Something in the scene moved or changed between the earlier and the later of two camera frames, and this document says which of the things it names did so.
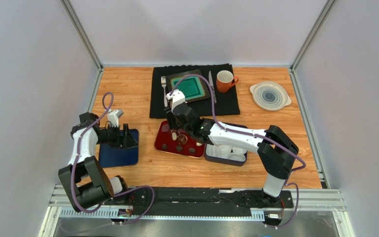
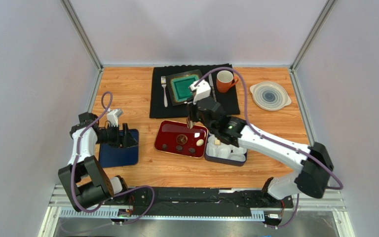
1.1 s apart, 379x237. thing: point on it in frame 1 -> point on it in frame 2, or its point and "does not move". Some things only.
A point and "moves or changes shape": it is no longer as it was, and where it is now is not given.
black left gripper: (128, 141) does not move
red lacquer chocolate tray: (177, 141) does not move
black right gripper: (172, 121) -> (192, 111)
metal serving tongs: (172, 124) moves or changes shape
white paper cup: (211, 150) does not move
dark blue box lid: (111, 156) does not move
